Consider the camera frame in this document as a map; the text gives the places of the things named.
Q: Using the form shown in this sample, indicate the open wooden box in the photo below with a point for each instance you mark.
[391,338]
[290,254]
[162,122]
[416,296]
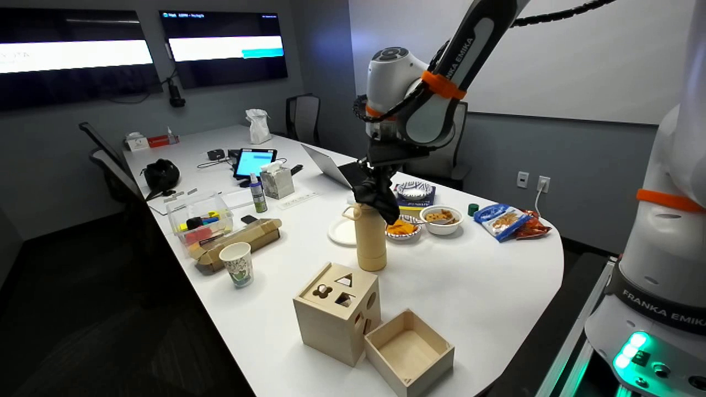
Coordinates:
[408,354]

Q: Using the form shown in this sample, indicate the robot mounting stand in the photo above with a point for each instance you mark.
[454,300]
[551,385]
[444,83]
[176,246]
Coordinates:
[577,346]

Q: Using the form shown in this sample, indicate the black bag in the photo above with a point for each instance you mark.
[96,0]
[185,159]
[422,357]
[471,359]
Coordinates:
[162,178]

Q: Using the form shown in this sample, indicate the black conference camera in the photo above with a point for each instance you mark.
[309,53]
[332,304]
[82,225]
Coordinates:
[176,92]

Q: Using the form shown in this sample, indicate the blue artificial intelligence book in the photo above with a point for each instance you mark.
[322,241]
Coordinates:
[426,202]

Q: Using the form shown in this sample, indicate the small green-labelled bottle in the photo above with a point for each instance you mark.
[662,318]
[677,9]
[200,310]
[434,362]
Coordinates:
[258,197]

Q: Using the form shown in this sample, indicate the clear plastic marker container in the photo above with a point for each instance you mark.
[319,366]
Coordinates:
[200,222]

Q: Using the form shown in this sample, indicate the wooden shape sorter box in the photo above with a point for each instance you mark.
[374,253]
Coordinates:
[333,312]

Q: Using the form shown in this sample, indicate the white plastic bag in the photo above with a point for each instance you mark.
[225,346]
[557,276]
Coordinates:
[256,127]

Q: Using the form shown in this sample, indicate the red snack bag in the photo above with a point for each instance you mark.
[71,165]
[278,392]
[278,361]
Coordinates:
[535,228]

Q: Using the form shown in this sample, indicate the patterned paper cup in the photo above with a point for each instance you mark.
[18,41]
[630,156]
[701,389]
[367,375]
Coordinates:
[236,265]

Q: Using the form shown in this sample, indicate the small white box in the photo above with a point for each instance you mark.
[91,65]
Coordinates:
[138,143]

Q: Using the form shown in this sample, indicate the wall monitor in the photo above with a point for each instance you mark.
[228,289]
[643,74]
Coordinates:
[224,48]
[69,58]

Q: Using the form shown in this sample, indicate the red box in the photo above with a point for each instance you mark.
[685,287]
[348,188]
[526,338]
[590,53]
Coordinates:
[160,139]

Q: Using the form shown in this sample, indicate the white paper plate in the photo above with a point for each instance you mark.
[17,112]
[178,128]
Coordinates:
[341,235]

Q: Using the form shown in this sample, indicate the green bottle cap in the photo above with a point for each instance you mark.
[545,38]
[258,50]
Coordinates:
[472,209]

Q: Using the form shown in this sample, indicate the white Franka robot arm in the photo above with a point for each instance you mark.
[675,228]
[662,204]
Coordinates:
[674,243]

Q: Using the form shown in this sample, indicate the patterned bowl with orange chips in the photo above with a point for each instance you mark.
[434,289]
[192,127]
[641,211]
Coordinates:
[405,231]

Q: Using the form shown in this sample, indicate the white bowl with crackers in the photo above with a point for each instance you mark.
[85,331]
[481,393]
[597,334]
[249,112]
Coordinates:
[440,220]

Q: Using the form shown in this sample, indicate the black laptop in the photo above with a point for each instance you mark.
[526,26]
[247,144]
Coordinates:
[328,166]

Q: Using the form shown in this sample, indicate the blue snack bag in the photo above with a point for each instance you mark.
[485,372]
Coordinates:
[502,222]

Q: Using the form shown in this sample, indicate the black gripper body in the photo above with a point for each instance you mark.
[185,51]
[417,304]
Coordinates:
[388,158]

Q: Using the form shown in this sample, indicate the white carton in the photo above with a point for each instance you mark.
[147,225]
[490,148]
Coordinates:
[277,182]

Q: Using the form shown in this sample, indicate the white wall outlet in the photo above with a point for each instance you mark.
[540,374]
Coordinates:
[544,183]
[523,180]

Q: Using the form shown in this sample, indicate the brown cardboard package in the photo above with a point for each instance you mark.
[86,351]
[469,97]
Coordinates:
[235,243]

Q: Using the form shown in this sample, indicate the tablet with lit screen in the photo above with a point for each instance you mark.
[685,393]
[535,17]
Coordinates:
[255,162]

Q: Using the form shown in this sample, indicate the grey mesh office chair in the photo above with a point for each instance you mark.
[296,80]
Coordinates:
[448,158]
[303,117]

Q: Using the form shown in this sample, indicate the white whiteboard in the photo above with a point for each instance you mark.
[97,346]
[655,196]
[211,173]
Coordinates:
[588,67]

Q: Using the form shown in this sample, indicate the empty blue patterned paper bowl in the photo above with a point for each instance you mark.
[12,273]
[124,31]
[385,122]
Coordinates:
[416,190]

